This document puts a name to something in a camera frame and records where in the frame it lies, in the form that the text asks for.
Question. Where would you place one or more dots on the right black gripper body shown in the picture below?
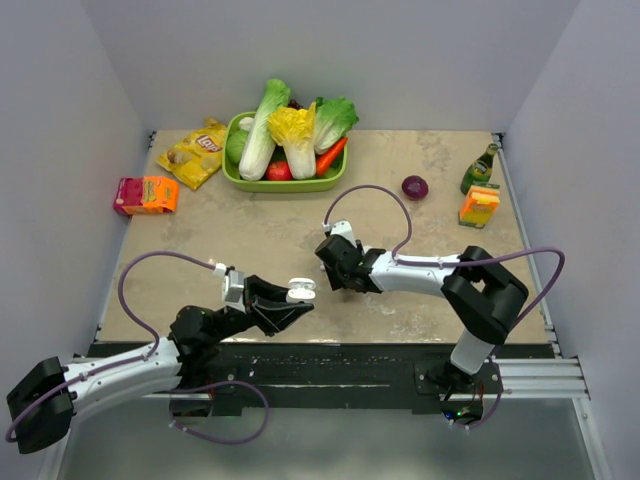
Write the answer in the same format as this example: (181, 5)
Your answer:
(337, 279)

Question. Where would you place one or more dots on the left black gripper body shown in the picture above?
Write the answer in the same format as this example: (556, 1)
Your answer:
(252, 312)

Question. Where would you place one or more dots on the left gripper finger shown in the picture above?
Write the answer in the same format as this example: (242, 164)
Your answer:
(278, 317)
(262, 290)

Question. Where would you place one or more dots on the white gold-rimmed charging case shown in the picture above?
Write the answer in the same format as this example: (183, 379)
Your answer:
(301, 289)

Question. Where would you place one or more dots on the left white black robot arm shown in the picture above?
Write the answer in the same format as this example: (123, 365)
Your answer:
(45, 402)

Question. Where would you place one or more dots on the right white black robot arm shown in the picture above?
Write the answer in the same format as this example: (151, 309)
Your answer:
(486, 297)

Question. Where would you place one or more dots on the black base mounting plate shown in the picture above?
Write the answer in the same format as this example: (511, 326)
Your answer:
(232, 400)

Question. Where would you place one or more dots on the green plastic basket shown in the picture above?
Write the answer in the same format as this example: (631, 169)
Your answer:
(325, 183)

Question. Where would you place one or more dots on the purple red onion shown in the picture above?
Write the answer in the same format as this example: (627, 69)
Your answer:
(415, 187)

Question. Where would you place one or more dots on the orange carrot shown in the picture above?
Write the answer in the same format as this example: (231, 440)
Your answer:
(325, 160)

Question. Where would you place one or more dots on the red tomato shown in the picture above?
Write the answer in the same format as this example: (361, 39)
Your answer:
(278, 171)

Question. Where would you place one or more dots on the tall napa cabbage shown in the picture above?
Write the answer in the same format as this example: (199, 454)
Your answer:
(259, 146)

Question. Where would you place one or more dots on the yellow Lays chips bag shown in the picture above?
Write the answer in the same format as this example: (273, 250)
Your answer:
(196, 157)

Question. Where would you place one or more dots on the round green cabbage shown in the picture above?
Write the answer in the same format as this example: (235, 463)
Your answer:
(235, 145)

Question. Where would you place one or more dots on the orange sponge pack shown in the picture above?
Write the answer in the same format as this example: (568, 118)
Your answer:
(479, 205)

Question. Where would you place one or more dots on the yellow napa cabbage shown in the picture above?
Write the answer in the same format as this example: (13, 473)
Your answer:
(293, 130)

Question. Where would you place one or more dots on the pink orange snack box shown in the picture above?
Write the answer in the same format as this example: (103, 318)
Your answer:
(146, 195)

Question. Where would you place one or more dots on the green leaf lettuce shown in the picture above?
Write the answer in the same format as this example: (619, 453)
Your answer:
(334, 118)

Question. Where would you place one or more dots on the green Perrier bottle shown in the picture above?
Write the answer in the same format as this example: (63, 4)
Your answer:
(480, 170)

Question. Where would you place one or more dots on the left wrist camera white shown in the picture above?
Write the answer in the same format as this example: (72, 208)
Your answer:
(232, 286)

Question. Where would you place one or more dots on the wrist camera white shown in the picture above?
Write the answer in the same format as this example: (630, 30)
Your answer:
(232, 286)
(341, 233)

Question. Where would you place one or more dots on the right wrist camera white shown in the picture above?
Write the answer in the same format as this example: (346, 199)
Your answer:
(341, 233)

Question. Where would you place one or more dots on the aluminium frame rail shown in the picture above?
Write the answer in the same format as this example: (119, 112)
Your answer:
(523, 378)

